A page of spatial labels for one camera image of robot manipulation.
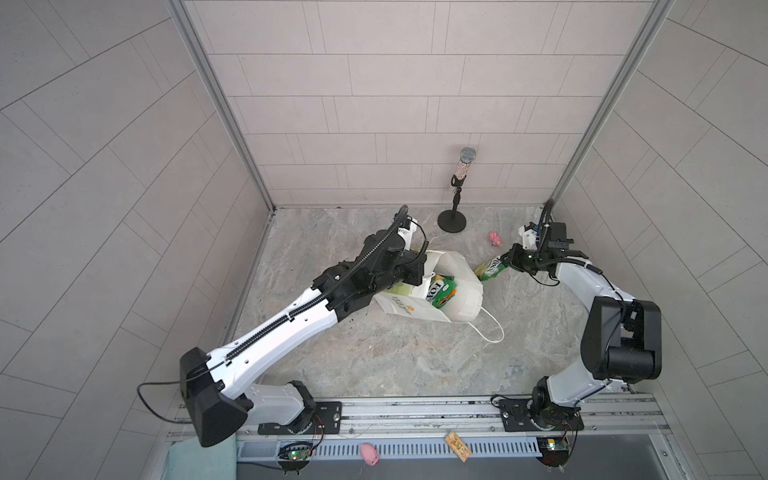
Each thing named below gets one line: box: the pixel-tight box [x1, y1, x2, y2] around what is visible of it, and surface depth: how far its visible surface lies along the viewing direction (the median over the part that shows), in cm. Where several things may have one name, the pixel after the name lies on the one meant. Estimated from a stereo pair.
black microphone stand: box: [437, 174, 467, 233], surface depth 113 cm
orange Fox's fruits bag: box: [426, 281, 458, 309], surface depth 84 cm
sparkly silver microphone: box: [456, 146, 476, 180], surface depth 92 cm
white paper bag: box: [372, 250, 484, 323], surface depth 83 cm
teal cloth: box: [165, 433, 237, 480], surface depth 66 cm
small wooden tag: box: [445, 430, 472, 463], surface depth 68 cm
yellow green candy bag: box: [426, 274, 458, 308], surface depth 84 cm
